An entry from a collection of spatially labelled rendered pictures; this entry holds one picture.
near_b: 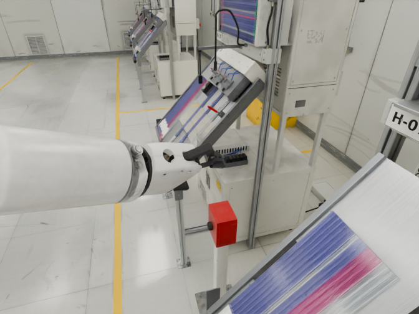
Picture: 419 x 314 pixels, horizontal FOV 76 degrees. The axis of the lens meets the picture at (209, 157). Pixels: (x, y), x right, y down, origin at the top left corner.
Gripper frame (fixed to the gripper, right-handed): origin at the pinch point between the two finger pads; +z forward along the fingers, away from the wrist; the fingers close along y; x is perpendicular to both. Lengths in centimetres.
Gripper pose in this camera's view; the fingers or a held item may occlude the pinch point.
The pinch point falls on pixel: (199, 171)
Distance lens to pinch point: 49.8
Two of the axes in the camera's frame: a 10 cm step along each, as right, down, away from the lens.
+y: -7.3, 4.8, 4.9
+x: 3.6, 8.8, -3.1
